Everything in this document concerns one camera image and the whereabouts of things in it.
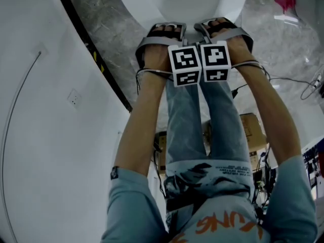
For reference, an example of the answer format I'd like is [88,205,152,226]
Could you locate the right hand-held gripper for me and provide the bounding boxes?
[193,17,255,84]

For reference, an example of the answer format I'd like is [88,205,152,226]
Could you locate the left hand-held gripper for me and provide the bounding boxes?
[135,22,203,87]

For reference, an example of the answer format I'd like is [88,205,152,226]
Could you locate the white toilet seat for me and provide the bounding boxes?
[112,0,249,35]

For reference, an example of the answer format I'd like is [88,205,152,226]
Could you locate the person's left forearm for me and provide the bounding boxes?
[113,69,176,177]

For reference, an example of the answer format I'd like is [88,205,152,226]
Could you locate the person's right forearm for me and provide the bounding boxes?
[234,61,302,167]

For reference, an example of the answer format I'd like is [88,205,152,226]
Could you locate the person's right hand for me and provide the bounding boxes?
[204,18,257,68]

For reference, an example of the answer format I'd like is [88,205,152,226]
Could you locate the person's left hand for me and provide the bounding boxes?
[141,24,182,72]

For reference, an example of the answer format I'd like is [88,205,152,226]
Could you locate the person's blue jeans legs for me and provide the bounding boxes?
[165,79,252,165]

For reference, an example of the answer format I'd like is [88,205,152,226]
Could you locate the small brown cardboard box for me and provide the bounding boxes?
[153,131,168,172]

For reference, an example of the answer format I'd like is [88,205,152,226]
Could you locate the black door threshold strip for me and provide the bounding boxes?
[52,0,133,113]

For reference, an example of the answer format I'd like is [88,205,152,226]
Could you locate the person's light blue printed shirt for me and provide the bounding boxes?
[101,155,318,243]

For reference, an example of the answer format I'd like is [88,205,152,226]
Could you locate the left gripper white cable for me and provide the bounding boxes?
[135,68,175,96]

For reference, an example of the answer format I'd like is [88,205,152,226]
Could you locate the gripper white cable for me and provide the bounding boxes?
[135,68,175,96]
[230,60,271,82]

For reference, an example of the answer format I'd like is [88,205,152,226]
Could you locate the right gripper white cable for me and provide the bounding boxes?
[230,60,271,82]

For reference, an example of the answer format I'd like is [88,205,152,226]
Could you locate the black floor cable with plug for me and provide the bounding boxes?
[231,76,324,99]

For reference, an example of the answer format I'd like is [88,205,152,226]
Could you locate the white wall socket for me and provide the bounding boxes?
[66,88,82,110]

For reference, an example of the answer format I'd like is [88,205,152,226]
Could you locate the bundle of black cables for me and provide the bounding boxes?
[252,147,278,222]

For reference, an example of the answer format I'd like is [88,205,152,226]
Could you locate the thin grey wall cable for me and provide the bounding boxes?
[0,51,42,243]

